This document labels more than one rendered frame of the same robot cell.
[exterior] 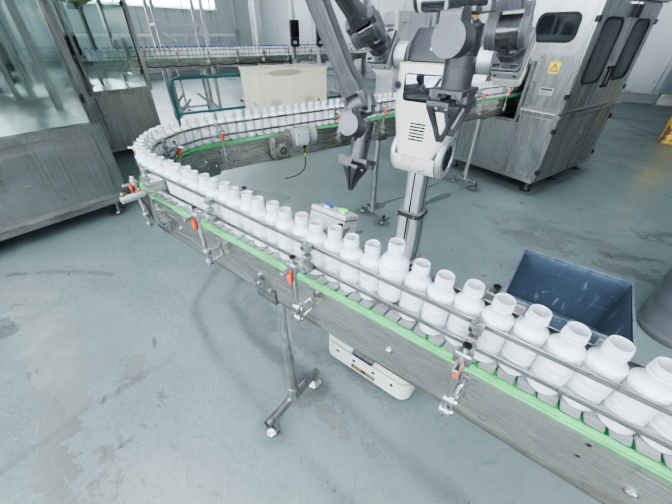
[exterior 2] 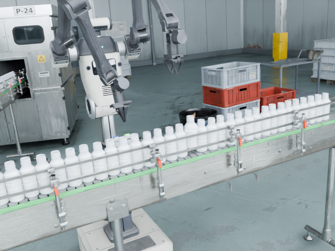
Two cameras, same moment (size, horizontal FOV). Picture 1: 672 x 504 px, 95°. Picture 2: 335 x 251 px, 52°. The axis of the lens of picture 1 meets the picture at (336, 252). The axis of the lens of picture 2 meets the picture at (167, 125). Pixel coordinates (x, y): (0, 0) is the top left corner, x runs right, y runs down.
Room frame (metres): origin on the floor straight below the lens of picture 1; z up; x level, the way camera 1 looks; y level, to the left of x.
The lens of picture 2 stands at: (-0.05, 1.36, 1.64)
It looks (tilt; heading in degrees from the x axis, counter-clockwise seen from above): 17 degrees down; 297
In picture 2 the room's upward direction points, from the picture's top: 4 degrees counter-clockwise
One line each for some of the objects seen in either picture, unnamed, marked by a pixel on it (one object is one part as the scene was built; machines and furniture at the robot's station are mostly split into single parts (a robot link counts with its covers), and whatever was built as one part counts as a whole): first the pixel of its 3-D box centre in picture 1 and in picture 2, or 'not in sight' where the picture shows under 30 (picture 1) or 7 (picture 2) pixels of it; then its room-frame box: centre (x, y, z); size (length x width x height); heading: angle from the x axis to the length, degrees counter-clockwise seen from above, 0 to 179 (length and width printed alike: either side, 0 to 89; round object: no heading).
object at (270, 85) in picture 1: (286, 111); not in sight; (5.11, 0.77, 0.59); 1.10 x 0.62 x 1.18; 125
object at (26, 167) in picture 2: (209, 196); (28, 177); (1.05, 0.47, 1.08); 0.06 x 0.06 x 0.17
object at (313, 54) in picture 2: not in sight; (314, 57); (0.31, -5.50, 0.85); 0.36 x 0.12 x 0.27; 143
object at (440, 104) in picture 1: (445, 117); (175, 64); (0.68, -0.22, 1.44); 0.07 x 0.07 x 0.09; 52
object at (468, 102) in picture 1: (452, 114); (172, 64); (0.71, -0.25, 1.44); 0.07 x 0.07 x 0.09; 52
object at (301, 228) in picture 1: (303, 239); (135, 151); (0.76, 0.10, 1.08); 0.06 x 0.06 x 0.17
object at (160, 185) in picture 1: (156, 211); not in sight; (1.16, 0.76, 0.96); 0.23 x 0.10 x 0.27; 143
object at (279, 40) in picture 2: not in sight; (279, 50); (1.60, -10.32, 0.55); 0.40 x 0.40 x 1.10; 53
